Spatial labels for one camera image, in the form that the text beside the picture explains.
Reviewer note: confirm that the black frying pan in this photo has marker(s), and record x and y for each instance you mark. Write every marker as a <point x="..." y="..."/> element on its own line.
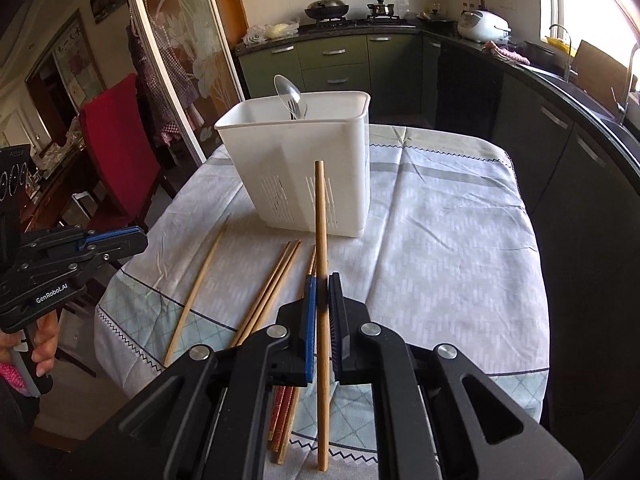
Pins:
<point x="440" y="24"/>

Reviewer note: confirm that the steel kitchen sink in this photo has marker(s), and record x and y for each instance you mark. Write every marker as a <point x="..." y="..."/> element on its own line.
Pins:
<point x="590" y="95"/>

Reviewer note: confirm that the person's left hand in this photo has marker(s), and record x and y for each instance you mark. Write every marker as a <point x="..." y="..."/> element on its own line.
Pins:
<point x="46" y="347"/>

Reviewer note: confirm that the black kitchen countertop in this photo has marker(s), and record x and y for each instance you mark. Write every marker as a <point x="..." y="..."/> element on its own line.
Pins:
<point x="575" y="105"/>

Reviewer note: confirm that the patterned grey tablecloth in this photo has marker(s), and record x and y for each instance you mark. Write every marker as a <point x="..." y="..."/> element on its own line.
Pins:
<point x="425" y="235"/>

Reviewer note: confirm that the white plastic utensil holder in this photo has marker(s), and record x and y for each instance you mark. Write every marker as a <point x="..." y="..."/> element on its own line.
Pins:
<point x="300" y="160"/>

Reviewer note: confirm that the black wok with lid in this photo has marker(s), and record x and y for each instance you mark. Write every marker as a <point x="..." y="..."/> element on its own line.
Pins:
<point x="326" y="9"/>

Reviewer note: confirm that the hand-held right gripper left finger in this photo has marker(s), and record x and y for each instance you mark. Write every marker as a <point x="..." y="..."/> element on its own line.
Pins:
<point x="311" y="330"/>

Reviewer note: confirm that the wooden dining table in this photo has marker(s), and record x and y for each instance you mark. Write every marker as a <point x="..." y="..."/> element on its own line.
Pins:
<point x="55" y="182"/>

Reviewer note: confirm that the red chair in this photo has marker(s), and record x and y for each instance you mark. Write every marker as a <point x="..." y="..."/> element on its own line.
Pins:
<point x="115" y="150"/>

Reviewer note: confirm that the gas stove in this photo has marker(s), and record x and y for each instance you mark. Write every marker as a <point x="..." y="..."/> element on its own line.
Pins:
<point x="360" y="22"/>

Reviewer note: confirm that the green kitchen base cabinets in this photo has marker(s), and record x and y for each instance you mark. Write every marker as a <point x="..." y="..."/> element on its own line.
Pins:
<point x="340" y="67"/>

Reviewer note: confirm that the metal spoon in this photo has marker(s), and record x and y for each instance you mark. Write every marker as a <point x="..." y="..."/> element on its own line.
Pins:
<point x="286" y="91"/>

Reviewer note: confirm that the tall chrome faucet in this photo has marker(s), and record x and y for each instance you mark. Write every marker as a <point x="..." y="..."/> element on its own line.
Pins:
<point x="631" y="70"/>

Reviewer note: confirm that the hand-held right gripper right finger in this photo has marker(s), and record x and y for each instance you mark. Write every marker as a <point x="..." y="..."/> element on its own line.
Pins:
<point x="335" y="330"/>

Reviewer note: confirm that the checked apron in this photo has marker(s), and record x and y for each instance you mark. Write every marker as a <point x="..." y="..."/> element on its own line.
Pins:
<point x="150" y="75"/>

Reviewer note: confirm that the kitchen window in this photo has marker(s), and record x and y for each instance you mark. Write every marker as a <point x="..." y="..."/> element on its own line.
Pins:
<point x="590" y="0"/>

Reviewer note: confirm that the clear bag of food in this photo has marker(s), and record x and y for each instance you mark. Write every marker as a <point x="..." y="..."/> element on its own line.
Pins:
<point x="280" y="30"/>

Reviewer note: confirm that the small chrome faucet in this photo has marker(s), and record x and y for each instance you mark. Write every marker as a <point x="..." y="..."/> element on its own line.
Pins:
<point x="567" y="55"/>

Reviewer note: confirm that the metal fork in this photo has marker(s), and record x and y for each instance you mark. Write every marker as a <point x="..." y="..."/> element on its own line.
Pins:
<point x="292" y="109"/>

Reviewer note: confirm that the framed wall calendar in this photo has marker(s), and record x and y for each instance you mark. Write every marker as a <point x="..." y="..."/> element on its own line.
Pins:
<point x="75" y="65"/>

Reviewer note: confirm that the white rice cooker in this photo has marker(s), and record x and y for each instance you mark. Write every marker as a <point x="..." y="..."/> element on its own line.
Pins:
<point x="482" y="25"/>

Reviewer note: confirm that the wooden cutting board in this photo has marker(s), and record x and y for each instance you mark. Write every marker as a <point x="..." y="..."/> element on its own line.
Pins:
<point x="597" y="62"/>

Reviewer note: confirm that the bunch of wooden chopsticks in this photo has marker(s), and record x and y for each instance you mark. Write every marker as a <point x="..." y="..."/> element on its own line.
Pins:
<point x="271" y="286"/>

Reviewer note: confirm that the pink cloth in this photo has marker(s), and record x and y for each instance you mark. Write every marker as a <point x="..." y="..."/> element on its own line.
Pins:
<point x="505" y="52"/>

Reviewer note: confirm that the white plastic bag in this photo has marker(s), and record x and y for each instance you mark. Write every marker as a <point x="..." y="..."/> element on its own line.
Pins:
<point x="254" y="35"/>

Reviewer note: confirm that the yellow sponge holder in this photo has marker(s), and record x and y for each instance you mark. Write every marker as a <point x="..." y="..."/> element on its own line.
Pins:
<point x="557" y="42"/>

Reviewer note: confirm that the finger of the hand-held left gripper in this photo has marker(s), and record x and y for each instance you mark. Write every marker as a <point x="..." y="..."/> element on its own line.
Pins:
<point x="125" y="247"/>
<point x="110" y="236"/>

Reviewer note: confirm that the floral glass sliding door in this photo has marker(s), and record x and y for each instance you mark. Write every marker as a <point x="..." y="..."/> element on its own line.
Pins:
<point x="180" y="35"/>

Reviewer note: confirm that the long bamboo chopstick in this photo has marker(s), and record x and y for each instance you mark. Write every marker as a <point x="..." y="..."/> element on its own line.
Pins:
<point x="320" y="210"/>

